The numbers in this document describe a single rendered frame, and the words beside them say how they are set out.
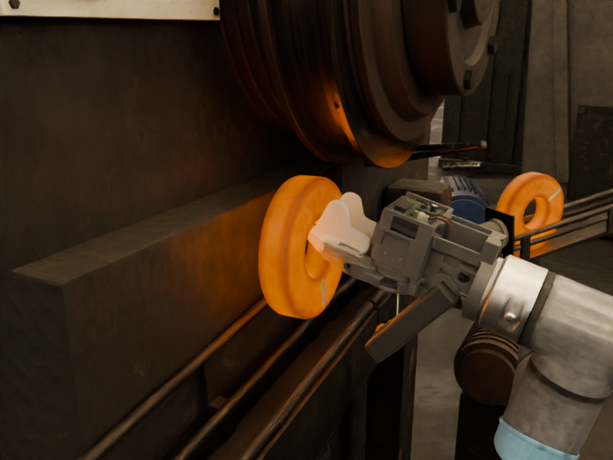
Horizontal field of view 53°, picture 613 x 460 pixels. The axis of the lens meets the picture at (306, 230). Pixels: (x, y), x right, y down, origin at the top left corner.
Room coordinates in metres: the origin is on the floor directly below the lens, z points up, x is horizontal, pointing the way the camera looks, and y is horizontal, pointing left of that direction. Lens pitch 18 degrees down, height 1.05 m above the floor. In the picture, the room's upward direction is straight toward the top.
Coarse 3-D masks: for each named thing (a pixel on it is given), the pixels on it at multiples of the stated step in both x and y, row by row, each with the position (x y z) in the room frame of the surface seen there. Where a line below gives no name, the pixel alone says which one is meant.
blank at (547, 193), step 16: (528, 176) 1.17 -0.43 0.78; (544, 176) 1.18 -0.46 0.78; (512, 192) 1.15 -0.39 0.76; (528, 192) 1.16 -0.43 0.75; (544, 192) 1.18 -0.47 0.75; (560, 192) 1.20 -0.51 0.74; (496, 208) 1.16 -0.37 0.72; (512, 208) 1.14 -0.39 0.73; (544, 208) 1.20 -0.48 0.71; (560, 208) 1.20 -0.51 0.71; (528, 224) 1.20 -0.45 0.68; (544, 224) 1.19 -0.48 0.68
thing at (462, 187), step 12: (444, 180) 3.13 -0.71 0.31; (456, 180) 2.99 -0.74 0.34; (456, 192) 2.84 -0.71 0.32; (468, 192) 2.85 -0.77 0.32; (480, 192) 2.90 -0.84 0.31; (456, 204) 2.74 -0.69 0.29; (468, 204) 2.73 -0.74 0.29; (480, 204) 2.74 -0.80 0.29; (468, 216) 2.73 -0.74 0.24; (480, 216) 2.72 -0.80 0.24
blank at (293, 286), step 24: (288, 192) 0.62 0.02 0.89; (312, 192) 0.63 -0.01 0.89; (336, 192) 0.68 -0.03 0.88; (288, 216) 0.59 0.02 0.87; (312, 216) 0.63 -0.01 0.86; (264, 240) 0.59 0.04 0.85; (288, 240) 0.58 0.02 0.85; (264, 264) 0.58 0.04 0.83; (288, 264) 0.58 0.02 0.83; (312, 264) 0.66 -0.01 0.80; (264, 288) 0.59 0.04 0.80; (288, 288) 0.58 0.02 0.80; (312, 288) 0.62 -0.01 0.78; (336, 288) 0.67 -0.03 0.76; (288, 312) 0.59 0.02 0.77; (312, 312) 0.62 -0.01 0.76
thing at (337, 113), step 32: (288, 0) 0.63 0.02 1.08; (320, 0) 0.61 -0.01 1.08; (288, 32) 0.64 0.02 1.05; (320, 32) 0.61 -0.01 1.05; (288, 64) 0.65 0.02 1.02; (320, 64) 0.64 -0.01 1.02; (320, 96) 0.66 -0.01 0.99; (352, 96) 0.66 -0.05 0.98; (320, 128) 0.70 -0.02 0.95; (352, 128) 0.66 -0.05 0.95; (384, 160) 0.75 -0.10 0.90
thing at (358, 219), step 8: (344, 200) 0.64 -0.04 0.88; (352, 200) 0.64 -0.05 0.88; (360, 200) 0.64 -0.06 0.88; (352, 208) 0.64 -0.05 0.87; (360, 208) 0.64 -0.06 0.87; (352, 216) 0.64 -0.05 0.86; (360, 216) 0.64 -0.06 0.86; (352, 224) 0.64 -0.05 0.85; (360, 224) 0.64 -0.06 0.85; (368, 224) 0.63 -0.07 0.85; (368, 232) 0.63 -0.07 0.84
